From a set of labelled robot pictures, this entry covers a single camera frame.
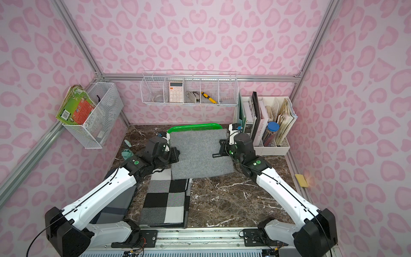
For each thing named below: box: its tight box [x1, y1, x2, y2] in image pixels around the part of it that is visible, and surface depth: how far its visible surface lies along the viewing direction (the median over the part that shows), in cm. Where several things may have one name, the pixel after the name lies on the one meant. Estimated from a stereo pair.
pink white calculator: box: [169, 81, 184, 103], surface depth 97 cm
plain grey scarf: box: [169, 128, 236, 180], surface depth 78 cm
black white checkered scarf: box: [139, 168, 193, 229], surface depth 83 cm
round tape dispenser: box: [153, 94, 164, 103], surface depth 99 cm
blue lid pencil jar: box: [263, 121, 280, 147], surface depth 95 cm
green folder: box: [238, 92, 247, 133], surface depth 85 cm
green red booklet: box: [55, 84, 97, 125], surface depth 73 cm
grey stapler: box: [186, 90, 201, 104], surface depth 102 cm
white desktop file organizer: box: [232, 95, 292, 156], surface depth 95 cm
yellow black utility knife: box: [200, 91, 218, 104], surface depth 100 cm
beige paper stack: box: [275, 97, 298, 147], surface depth 94 cm
